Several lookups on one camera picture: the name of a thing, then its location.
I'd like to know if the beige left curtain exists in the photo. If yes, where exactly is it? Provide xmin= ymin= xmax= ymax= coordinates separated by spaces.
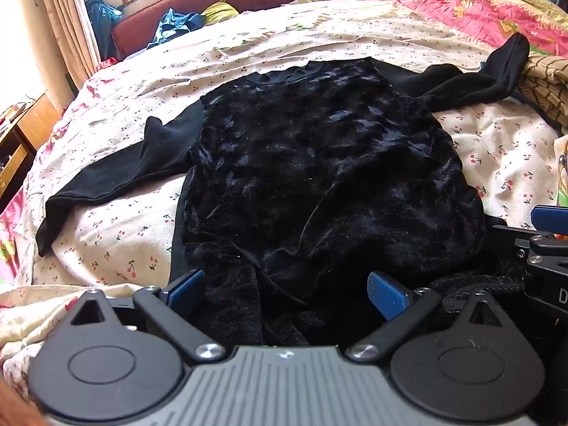
xmin=43 ymin=0 xmax=101 ymax=89

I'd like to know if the maroon upholstered bench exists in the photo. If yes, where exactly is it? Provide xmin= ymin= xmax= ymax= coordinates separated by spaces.
xmin=110 ymin=0 xmax=307 ymax=60

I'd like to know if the pink floral quilt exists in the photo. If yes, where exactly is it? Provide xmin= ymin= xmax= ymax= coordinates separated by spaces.
xmin=377 ymin=0 xmax=567 ymax=58

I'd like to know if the beige striped knit garment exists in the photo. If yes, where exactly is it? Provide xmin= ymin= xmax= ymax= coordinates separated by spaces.
xmin=517 ymin=53 xmax=568 ymax=134

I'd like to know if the cherry print bed sheet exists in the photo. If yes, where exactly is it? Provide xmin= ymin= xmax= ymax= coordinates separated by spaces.
xmin=0 ymin=0 xmax=562 ymax=365

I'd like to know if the blue plastic bag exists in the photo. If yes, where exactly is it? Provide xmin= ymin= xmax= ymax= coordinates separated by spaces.
xmin=146 ymin=8 xmax=205 ymax=49

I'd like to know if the wooden side desk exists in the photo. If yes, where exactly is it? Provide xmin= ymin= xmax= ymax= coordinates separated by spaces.
xmin=1 ymin=94 xmax=61 ymax=210

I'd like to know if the yellow green cloth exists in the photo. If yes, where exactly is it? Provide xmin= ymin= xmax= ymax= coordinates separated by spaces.
xmin=201 ymin=0 xmax=240 ymax=25

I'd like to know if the teal hanging bag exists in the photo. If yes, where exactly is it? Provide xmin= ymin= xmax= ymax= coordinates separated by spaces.
xmin=86 ymin=0 xmax=123 ymax=61

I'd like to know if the black velvet long-sleeve top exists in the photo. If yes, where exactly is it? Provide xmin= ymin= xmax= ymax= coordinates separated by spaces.
xmin=35 ymin=33 xmax=530 ymax=347

